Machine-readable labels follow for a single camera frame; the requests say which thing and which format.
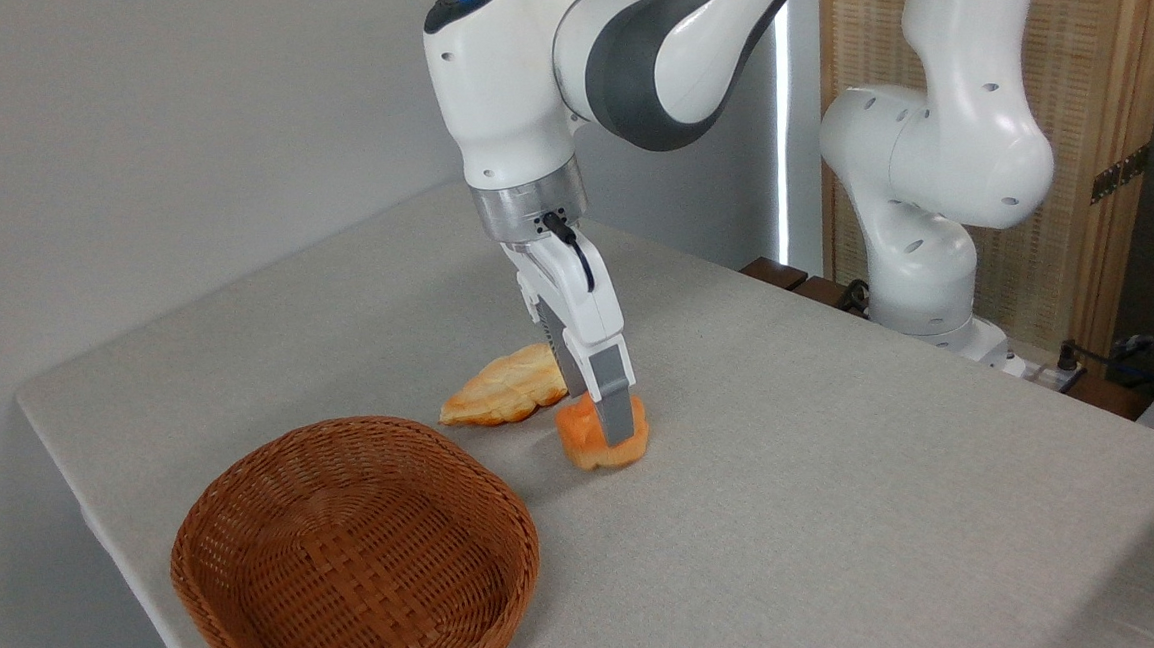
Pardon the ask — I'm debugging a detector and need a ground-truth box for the brown wicker basket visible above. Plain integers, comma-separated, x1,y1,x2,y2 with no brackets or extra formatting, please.
162,405,547,648

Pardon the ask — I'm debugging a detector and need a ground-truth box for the metal screen hinge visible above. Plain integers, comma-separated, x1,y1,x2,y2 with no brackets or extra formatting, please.
1087,144,1154,206

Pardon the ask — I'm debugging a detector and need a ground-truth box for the round orange bread roll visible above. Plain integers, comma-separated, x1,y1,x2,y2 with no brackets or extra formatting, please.
553,392,653,473

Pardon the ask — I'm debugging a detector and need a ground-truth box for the white power strip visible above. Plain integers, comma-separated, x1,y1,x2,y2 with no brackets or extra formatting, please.
1024,357,1089,397

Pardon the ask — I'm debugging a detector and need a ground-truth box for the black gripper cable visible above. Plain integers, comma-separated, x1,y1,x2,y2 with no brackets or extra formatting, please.
541,209,597,296

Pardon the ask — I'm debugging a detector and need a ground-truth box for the long leaf-shaped bread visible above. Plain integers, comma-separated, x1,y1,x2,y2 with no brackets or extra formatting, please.
435,341,573,430

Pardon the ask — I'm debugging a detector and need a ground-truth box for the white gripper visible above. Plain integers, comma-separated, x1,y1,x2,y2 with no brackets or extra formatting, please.
500,223,641,450

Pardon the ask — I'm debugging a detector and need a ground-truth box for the grey tablecloth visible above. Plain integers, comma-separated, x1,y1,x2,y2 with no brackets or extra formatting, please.
4,138,1154,648

